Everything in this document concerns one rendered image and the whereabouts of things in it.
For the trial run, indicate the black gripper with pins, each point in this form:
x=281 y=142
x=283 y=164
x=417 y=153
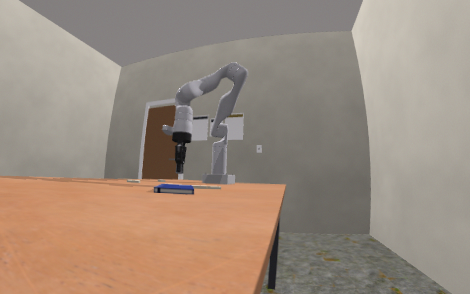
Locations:
x=180 y=138

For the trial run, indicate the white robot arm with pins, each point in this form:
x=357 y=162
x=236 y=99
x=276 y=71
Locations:
x=191 y=90

